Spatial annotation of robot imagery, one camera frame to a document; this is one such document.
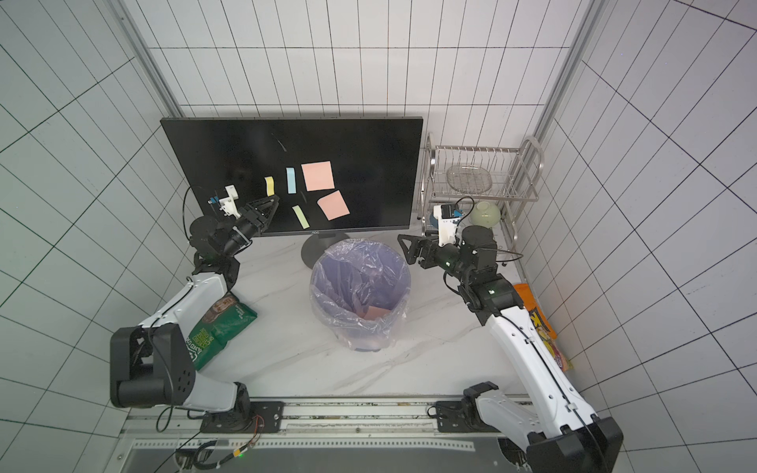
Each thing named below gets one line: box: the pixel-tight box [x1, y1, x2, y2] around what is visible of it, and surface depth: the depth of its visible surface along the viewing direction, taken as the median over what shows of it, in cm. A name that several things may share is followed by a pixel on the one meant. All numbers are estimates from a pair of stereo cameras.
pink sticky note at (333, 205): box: [316, 190, 350, 221], surface depth 83 cm
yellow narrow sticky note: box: [264, 175, 276, 198], surface depth 77 cm
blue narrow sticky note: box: [285, 166, 297, 195], surface depth 76 cm
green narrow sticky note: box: [291, 204, 311, 230], surface depth 85 cm
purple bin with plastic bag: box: [309, 238, 413, 352], surface depth 77 cm
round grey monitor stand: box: [300, 232, 350, 270], surface depth 111 cm
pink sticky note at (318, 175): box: [300, 160, 336, 193], surface depth 77 cm
